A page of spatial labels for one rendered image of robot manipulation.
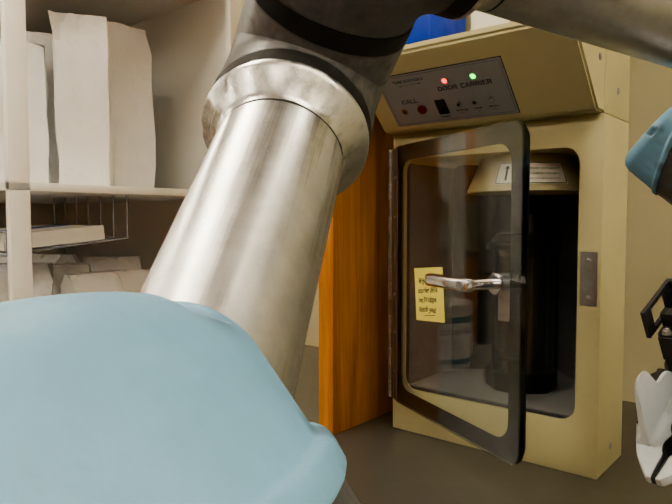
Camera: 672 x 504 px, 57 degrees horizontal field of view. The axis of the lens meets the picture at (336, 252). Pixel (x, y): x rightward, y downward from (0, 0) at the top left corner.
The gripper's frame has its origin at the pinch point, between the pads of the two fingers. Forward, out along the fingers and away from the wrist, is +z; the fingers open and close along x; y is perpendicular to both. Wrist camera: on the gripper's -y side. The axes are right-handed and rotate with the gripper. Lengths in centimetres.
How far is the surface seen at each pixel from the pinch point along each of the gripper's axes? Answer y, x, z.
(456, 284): 3.5, -28.9, -16.8
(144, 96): 40, -160, -53
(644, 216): -17, -35, -75
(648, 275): -27, -35, -70
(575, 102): 15.8, -22.6, -40.5
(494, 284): 1.4, -26.7, -20.5
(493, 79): 22, -31, -37
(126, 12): 67, -184, -72
